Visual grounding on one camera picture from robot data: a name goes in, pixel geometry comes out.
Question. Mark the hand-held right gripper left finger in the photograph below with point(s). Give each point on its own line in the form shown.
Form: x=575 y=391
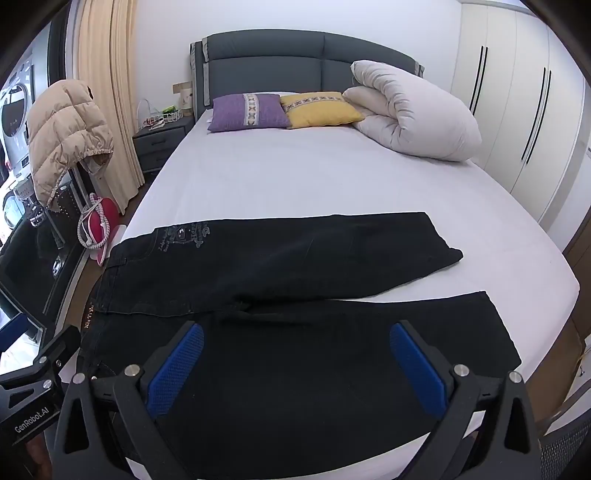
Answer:
x=178 y=369

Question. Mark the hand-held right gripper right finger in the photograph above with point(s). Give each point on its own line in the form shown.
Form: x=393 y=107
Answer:
x=418 y=374

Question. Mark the black pants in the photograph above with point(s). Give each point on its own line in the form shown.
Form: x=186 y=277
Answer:
x=300 y=369

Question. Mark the pink bag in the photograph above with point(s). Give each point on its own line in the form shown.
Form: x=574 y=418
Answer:
x=104 y=221

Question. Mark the grey mesh chair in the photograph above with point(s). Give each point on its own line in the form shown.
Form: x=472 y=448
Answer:
x=568 y=447

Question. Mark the grey nightstand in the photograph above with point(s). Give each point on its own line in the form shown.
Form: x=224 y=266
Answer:
x=157 y=143

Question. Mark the bed with grey headboard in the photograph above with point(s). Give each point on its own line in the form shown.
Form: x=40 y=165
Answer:
x=300 y=175

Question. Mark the beige puffer jacket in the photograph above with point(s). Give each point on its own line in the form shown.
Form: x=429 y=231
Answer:
x=64 y=134

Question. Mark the purple pillow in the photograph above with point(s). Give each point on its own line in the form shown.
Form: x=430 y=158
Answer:
x=247 y=113

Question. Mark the white bottle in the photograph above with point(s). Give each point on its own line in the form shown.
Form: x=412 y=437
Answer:
x=186 y=101

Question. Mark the yellow pillow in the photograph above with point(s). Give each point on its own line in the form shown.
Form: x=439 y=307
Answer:
x=318 y=110

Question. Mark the beige curtain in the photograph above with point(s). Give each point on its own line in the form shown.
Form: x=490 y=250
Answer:
x=111 y=83

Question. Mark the white wardrobe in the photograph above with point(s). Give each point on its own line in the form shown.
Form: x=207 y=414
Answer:
x=517 y=92

